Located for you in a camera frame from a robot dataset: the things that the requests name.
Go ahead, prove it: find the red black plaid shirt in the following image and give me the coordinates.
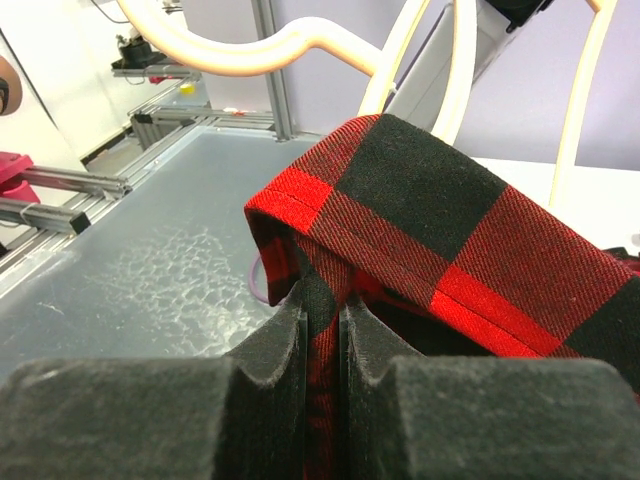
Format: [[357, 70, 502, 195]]
[[245, 114, 639, 479]]

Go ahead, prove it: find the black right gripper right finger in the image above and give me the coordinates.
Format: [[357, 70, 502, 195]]
[[340, 298, 639, 479]]

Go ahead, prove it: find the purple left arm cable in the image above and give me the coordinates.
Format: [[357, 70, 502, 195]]
[[248, 249, 271, 304]]

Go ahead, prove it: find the cream plastic hanger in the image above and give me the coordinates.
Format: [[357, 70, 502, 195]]
[[114, 0, 621, 211]]

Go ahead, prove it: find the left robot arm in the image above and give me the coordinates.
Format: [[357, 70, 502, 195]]
[[385, 0, 550, 129]]

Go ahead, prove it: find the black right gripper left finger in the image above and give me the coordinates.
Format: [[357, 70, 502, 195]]
[[1, 287, 307, 479]]

